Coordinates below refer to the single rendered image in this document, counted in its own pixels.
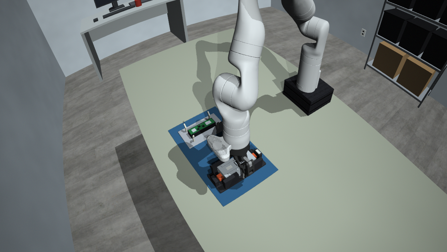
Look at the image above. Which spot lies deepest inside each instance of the blue flat plate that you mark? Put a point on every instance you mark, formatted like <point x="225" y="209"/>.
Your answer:
<point x="190" y="137"/>

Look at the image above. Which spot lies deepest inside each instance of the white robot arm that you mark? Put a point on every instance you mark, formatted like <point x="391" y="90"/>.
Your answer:
<point x="235" y="95"/>

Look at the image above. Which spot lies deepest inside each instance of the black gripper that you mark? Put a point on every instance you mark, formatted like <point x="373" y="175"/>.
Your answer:
<point x="241" y="155"/>

